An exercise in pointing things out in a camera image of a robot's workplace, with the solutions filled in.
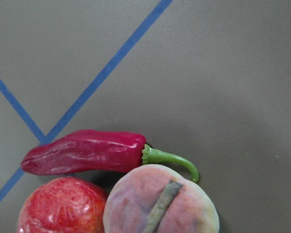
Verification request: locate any peach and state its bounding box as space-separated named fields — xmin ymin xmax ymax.
xmin=103 ymin=165 xmax=220 ymax=233

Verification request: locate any red chili pepper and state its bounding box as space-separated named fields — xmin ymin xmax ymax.
xmin=20 ymin=130 xmax=199 ymax=183

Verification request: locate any red pomegranate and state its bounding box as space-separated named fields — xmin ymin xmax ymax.
xmin=17 ymin=177 xmax=108 ymax=233

